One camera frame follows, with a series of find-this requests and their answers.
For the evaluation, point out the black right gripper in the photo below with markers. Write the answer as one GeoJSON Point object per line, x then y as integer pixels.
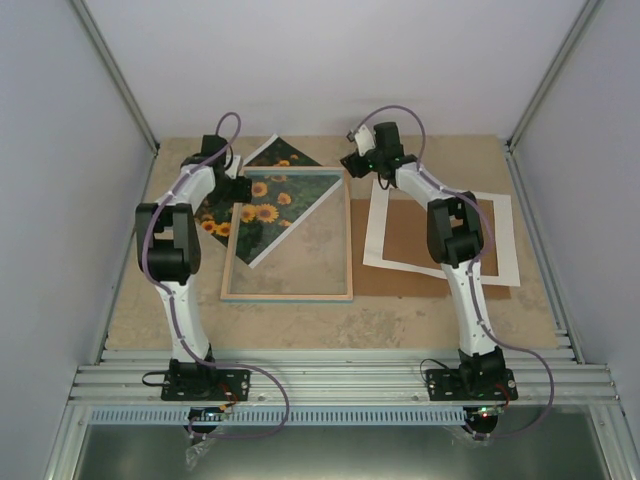
{"type": "Point", "coordinates": [354, 165]}

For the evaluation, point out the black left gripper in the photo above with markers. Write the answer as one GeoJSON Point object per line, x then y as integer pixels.
{"type": "Point", "coordinates": [242, 193]}

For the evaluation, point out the sunflower photo print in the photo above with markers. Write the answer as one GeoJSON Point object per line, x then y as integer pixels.
{"type": "Point", "coordinates": [280, 200]}

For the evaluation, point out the teal wooden picture frame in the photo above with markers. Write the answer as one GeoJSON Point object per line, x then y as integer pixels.
{"type": "Point", "coordinates": [290, 235]}

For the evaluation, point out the white mat board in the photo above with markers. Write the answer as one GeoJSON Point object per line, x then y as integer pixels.
{"type": "Point", "coordinates": [412, 237]}

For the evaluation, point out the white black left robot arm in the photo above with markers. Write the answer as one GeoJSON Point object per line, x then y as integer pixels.
{"type": "Point", "coordinates": [169, 255]}

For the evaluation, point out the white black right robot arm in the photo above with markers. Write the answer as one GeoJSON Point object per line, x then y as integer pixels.
{"type": "Point", "coordinates": [479, 353]}

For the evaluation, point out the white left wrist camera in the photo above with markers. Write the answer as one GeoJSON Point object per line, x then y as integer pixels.
{"type": "Point", "coordinates": [233, 165]}

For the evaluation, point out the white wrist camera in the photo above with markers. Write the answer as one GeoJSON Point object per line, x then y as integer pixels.
{"type": "Point", "coordinates": [233, 165]}
{"type": "Point", "coordinates": [363, 138]}

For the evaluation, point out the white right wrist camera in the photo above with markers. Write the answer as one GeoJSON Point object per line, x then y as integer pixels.
{"type": "Point", "coordinates": [363, 138]}

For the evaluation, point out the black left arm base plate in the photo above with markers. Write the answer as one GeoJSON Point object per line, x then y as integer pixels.
{"type": "Point", "coordinates": [222, 385]}

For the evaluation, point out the aluminium mounting rail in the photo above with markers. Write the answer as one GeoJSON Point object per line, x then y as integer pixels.
{"type": "Point", "coordinates": [346, 377]}

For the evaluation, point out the left aluminium corner post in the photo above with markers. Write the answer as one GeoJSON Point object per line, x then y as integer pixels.
{"type": "Point", "coordinates": [108, 60]}

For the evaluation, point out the aluminium corner post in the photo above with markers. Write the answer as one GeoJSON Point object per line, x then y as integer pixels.
{"type": "Point", "coordinates": [108, 60]}
{"type": "Point", "coordinates": [569, 43]}

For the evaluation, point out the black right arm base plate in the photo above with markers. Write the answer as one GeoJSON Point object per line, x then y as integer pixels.
{"type": "Point", "coordinates": [449, 385]}

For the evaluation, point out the right aluminium corner post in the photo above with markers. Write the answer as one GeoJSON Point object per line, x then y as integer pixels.
{"type": "Point", "coordinates": [569, 43]}

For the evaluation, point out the light blue slotted cable duct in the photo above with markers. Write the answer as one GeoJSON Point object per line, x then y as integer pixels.
{"type": "Point", "coordinates": [273, 416]}

